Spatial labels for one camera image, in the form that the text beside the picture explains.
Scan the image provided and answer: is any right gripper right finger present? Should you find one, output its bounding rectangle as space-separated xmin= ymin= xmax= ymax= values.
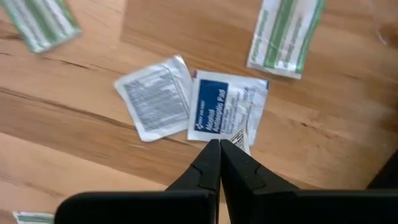
xmin=220 ymin=139 xmax=398 ymax=224

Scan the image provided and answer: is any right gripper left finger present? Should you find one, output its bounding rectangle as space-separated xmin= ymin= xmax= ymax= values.
xmin=54 ymin=139 xmax=222 ymax=224

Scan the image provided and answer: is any blue alcohol pad packet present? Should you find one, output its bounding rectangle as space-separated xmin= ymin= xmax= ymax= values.
xmin=114 ymin=55 xmax=193 ymax=142
xmin=187 ymin=70 xmax=270 ymax=156

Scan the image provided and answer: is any green striped bandage wrapper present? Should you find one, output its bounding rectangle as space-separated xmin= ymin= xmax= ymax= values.
xmin=247 ymin=0 xmax=327 ymax=80
xmin=0 ymin=0 xmax=82 ymax=54
xmin=12 ymin=211 xmax=56 ymax=224

